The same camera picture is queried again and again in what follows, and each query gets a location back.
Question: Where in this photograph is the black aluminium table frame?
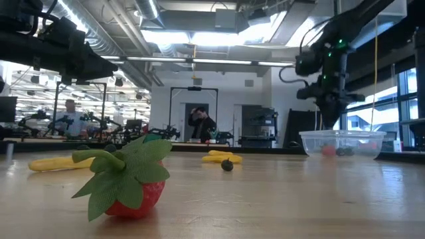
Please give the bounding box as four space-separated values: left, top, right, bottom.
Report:
0 139 425 164

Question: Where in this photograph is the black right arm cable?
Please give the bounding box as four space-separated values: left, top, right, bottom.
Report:
278 64 311 88

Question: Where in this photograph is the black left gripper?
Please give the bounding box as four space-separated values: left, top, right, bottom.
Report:
33 18 119 81

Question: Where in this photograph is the red toy strawberry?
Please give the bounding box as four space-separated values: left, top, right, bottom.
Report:
71 133 173 222
321 143 337 157

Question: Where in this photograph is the black equipment rack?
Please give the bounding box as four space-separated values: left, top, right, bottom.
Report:
240 106 279 147

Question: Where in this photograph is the yellow toy banana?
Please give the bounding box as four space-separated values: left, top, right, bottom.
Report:
202 153 244 165

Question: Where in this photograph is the small grey box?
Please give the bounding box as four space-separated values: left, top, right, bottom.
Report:
381 139 402 153

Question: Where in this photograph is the dark wall monitor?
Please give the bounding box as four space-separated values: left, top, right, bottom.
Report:
0 96 17 123

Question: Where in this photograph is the black overhead camera gantry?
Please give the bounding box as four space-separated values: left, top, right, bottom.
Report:
52 80 108 133
169 86 219 133

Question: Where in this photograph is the person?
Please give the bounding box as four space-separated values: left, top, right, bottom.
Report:
187 106 218 143
49 98 91 139

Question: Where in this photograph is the clear plastic tupperware container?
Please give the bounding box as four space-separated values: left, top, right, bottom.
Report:
298 129 388 160

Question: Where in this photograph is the black building column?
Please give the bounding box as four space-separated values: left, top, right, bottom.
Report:
412 26 425 152

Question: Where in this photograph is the black standing panel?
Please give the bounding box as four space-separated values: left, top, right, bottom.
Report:
284 109 321 149

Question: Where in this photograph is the grey ceiling box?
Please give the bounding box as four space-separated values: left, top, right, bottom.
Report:
214 9 237 29

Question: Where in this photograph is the linear ceiling light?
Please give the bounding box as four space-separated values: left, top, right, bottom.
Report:
99 55 296 68

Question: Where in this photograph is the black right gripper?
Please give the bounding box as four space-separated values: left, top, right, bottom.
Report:
296 75 366 131

